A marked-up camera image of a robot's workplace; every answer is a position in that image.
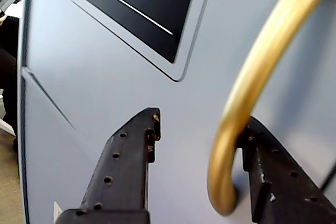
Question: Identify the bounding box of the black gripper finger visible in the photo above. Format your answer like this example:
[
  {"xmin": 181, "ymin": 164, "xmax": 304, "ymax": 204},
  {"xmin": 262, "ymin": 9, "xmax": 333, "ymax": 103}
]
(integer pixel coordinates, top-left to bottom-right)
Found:
[
  {"xmin": 54, "ymin": 107, "xmax": 162, "ymax": 224},
  {"xmin": 241, "ymin": 116, "xmax": 336, "ymax": 224}
]

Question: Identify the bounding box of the light blue windowed cabinet door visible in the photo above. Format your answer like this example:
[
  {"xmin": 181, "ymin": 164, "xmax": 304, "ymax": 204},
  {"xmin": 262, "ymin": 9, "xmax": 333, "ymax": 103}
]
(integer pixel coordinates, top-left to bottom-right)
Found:
[{"xmin": 17, "ymin": 0, "xmax": 336, "ymax": 224}]

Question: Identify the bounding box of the gold curved door handle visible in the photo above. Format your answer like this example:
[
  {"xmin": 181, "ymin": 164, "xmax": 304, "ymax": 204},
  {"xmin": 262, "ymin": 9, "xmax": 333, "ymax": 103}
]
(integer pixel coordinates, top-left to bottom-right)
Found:
[{"xmin": 207, "ymin": 0, "xmax": 336, "ymax": 217}]

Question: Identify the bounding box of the black door window panel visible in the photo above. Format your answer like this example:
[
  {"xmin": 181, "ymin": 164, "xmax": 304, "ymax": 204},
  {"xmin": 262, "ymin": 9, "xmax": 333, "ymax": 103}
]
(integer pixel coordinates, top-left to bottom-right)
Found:
[{"xmin": 77, "ymin": 0, "xmax": 199, "ymax": 65}]

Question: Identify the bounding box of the dark background object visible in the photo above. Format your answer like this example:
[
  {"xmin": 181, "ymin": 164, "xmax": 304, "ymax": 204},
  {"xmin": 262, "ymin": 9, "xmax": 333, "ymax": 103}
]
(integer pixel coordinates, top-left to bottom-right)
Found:
[{"xmin": 0, "ymin": 16, "xmax": 20, "ymax": 151}]

